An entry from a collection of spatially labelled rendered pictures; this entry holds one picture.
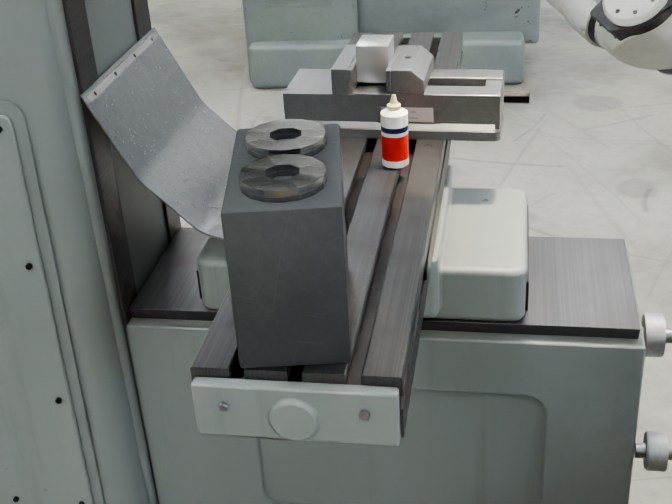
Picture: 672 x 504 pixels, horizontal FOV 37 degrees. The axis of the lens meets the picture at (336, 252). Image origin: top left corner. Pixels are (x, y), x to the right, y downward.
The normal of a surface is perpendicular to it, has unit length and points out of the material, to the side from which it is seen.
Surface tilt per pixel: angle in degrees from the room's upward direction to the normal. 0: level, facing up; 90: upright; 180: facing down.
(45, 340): 89
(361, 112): 90
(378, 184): 0
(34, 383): 89
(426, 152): 0
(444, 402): 90
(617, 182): 0
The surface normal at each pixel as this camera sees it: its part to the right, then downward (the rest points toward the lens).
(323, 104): -0.20, 0.48
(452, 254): -0.06, -0.87
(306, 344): 0.01, 0.48
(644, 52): -0.18, 0.95
